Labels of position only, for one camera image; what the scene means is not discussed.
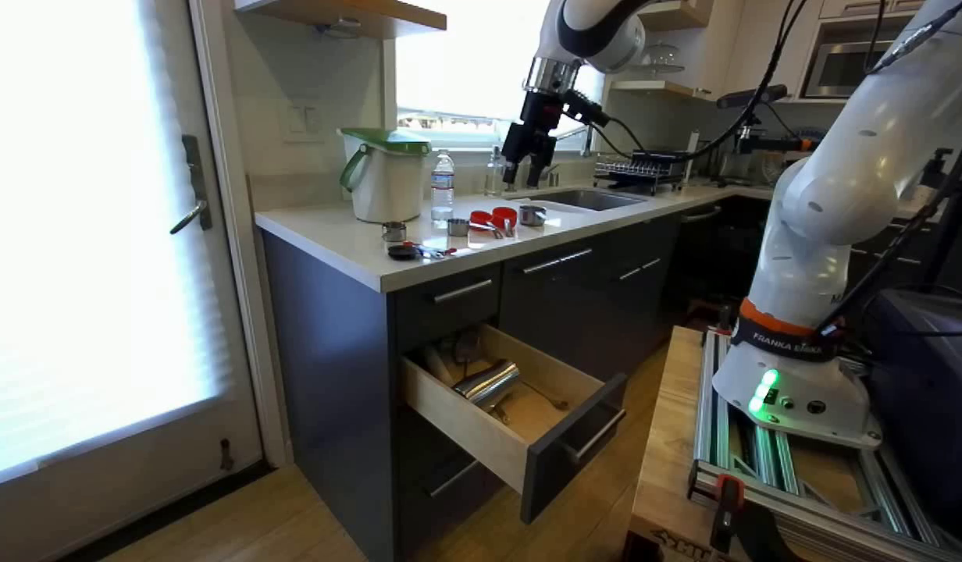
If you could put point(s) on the white glass door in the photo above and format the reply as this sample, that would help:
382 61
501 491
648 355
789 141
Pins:
121 368

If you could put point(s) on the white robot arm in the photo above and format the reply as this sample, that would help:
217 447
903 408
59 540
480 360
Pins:
783 367

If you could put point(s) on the white bin green lid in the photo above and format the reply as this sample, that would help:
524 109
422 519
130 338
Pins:
386 173

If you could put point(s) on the black door handle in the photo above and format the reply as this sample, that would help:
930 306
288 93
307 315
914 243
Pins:
198 189

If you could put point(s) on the open wooden drawer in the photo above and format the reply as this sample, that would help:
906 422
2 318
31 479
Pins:
541 434

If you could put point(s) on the clear plastic water bottle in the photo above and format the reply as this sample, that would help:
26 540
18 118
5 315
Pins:
442 189

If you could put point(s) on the kitchen sink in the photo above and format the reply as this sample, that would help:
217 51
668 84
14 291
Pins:
591 197

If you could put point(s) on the large steel measuring cup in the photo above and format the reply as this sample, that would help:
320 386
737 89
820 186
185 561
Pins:
533 215

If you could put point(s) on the large red measuring cup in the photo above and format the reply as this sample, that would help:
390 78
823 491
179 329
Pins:
504 215

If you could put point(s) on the black round lid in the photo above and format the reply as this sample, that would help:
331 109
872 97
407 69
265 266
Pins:
404 251

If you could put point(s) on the small red measuring cup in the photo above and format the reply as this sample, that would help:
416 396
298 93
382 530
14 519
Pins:
480 220

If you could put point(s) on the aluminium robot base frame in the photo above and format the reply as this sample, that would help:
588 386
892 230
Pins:
853 502

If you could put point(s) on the dark kitchen cabinet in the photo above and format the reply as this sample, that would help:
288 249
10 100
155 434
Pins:
595 293

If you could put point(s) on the small steel measuring cup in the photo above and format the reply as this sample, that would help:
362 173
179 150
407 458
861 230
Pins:
458 230

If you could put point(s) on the wooden wall shelf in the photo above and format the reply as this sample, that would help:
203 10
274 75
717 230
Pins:
357 17

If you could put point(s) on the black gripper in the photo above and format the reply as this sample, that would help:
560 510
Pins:
533 133

